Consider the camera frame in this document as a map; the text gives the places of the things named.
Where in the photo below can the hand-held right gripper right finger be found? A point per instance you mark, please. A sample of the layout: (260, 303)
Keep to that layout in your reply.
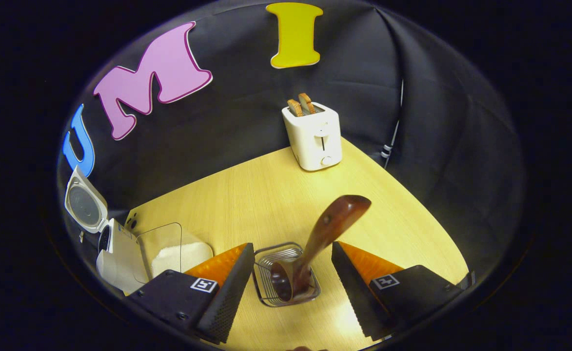
(354, 292)

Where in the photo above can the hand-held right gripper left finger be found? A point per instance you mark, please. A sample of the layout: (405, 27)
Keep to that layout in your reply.
(232, 297)

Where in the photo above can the white rice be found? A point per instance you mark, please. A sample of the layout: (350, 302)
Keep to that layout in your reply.
(183, 256)

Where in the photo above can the brown wooden spoon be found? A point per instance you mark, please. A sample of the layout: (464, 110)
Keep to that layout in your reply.
(334, 219)

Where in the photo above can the white rice cooker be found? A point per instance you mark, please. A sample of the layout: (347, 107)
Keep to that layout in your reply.
(120, 263)

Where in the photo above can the clear plastic container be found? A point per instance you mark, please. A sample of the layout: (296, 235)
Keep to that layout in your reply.
(168, 236)

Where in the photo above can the white toaster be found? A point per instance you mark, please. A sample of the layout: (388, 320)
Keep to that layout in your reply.
(315, 141)

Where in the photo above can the black backdrop cloth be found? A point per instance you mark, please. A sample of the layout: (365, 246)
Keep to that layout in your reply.
(246, 112)

